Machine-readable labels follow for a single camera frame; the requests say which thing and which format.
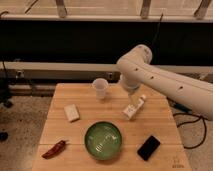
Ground white sponge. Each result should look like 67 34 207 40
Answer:
64 104 80 122

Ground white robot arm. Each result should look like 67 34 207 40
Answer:
117 44 213 120

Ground green ceramic bowl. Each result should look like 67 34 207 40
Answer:
84 121 122 161

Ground white plastic bottle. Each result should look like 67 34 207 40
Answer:
123 95 146 120

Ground blue power box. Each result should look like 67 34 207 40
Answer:
173 102 190 112

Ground black smartphone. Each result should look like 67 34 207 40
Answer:
137 135 160 161

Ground red chili pepper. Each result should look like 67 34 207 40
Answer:
42 140 66 159

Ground black chair base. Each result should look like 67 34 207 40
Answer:
0 79 13 142

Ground black hanging cable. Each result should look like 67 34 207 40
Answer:
146 13 165 51

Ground black floor cables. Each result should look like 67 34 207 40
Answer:
173 111 208 150

